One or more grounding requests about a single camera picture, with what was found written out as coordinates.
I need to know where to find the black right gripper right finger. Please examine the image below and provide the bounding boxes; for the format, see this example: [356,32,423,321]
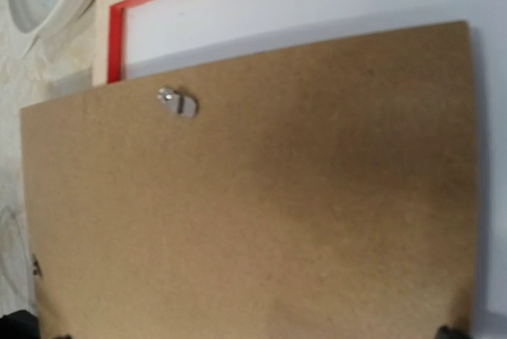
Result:
[435,326,471,339]

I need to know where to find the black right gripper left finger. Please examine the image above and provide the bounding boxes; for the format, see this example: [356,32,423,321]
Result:
[0,310,42,339]

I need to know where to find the brown cardboard backing board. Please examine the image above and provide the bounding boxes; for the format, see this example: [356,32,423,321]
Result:
[21,21,478,338]

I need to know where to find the cat photo print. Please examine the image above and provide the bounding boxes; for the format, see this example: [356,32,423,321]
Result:
[122,0,506,314]

